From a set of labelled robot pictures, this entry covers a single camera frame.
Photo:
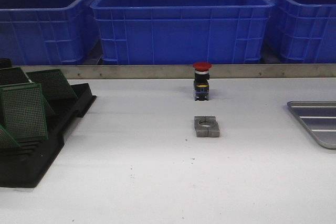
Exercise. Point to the blue crate left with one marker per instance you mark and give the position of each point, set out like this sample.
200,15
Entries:
47,32

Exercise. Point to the blue crate right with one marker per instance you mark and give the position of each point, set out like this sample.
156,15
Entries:
302,31

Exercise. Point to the blue crate centre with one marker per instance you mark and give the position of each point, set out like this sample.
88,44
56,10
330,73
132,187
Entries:
177,32

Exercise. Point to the green perfboard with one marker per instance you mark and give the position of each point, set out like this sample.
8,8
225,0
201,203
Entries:
7,141
54,84
22,110
13,75

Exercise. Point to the green perfboard front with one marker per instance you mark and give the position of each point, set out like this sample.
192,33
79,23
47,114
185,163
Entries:
22,110

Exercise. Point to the grey split clamp block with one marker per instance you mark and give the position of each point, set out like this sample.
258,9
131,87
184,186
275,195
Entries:
206,126

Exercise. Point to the blue crate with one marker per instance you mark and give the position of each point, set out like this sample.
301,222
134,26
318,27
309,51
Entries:
177,32
302,31
47,32

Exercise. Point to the black slotted board rack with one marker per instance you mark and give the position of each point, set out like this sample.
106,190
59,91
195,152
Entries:
25,166

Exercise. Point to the red emergency stop button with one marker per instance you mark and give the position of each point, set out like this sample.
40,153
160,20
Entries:
201,77

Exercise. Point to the steel table edge rail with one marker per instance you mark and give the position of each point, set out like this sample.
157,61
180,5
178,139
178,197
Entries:
187,71

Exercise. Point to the silver metal tray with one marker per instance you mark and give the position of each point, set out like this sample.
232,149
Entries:
318,118

